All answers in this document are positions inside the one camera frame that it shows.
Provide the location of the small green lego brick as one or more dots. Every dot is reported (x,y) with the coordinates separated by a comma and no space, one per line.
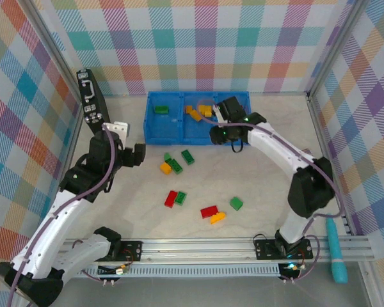
(168,156)

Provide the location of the blue three-compartment bin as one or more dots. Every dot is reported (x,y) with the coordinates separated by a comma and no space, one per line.
(161,128)

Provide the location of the long green lego brick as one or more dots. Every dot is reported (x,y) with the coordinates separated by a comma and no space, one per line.
(176,166)

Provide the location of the yellow sloped lego brick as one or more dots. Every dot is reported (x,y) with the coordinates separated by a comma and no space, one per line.
(218,218)

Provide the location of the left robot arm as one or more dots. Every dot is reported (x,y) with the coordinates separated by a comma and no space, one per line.
(48,230)

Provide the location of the black hard case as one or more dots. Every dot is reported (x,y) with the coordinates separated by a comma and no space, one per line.
(92,96)

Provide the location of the small power connector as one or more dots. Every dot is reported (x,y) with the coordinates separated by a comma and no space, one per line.
(292,267)
(122,270)

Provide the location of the teal pen tool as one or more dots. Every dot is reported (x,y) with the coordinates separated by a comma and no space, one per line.
(336,249)

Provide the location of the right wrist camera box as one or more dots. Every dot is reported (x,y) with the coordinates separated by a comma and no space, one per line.
(218,113)

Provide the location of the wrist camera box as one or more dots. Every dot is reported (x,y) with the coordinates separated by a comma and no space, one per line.
(118,131)
(218,113)

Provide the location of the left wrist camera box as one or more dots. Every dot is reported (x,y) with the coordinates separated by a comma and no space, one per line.
(118,131)

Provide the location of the aluminum base rail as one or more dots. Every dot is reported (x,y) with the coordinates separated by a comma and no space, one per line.
(195,249)

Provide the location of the aluminum frame post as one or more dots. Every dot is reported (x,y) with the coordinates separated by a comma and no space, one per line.
(53,48)
(372,288)
(337,48)

